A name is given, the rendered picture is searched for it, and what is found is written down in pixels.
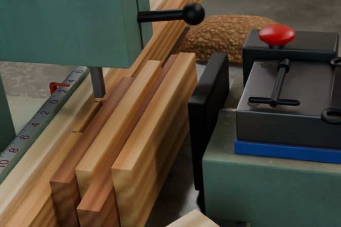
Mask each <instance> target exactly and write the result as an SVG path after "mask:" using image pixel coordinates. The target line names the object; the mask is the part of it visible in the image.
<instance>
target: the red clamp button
mask: <svg viewBox="0 0 341 227"><path fill-rule="evenodd" d="M259 38H260V40H261V41H263V42H265V43H266V44H268V45H272V46H281V45H284V44H287V43H288V42H290V41H292V40H293V39H294V38H295V31H294V30H293V29H292V28H290V27H289V26H286V25H282V24H273V25H269V26H266V27H265V28H263V29H261V30H260V32H259Z"/></svg>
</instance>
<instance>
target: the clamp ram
mask: <svg viewBox="0 0 341 227"><path fill-rule="evenodd" d="M229 91H230V90H229V68H228V54H226V53H212V55H211V57H210V59H209V61H208V63H207V65H206V67H205V69H204V71H203V73H202V75H201V77H200V79H199V81H198V83H197V85H196V87H195V89H194V91H193V93H192V95H191V97H190V99H189V101H188V103H187V105H188V117H189V129H190V140H191V152H192V164H193V176H194V187H195V190H197V191H204V188H203V174H202V161H201V160H202V158H203V155H204V153H205V150H206V148H207V146H208V143H209V141H210V138H211V135H212V133H213V130H214V128H215V125H216V123H217V121H218V119H219V118H220V117H232V118H236V108H229V107H223V106H224V103H225V101H226V98H227V96H228V94H229Z"/></svg>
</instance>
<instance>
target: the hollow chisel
mask: <svg viewBox="0 0 341 227"><path fill-rule="evenodd" d="M89 69H90V75H91V81H92V87H93V93H94V97H95V98H103V97H104V96H105V94H106V90H105V83H104V77H103V71H102V67H98V68H89Z"/></svg>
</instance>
